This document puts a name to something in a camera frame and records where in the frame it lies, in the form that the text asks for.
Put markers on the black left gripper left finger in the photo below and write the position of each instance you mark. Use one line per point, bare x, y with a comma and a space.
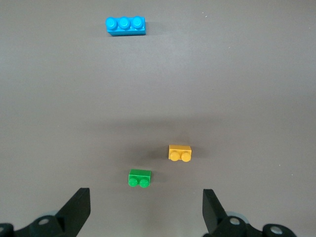
74, 212

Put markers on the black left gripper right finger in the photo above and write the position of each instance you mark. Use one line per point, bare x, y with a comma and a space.
214, 217

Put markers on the yellow two-stud block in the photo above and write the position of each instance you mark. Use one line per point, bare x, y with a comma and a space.
180, 150

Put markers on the green two-stud block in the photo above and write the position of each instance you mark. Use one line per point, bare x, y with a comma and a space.
139, 175

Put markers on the blue three-stud block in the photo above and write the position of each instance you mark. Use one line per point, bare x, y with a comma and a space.
126, 29

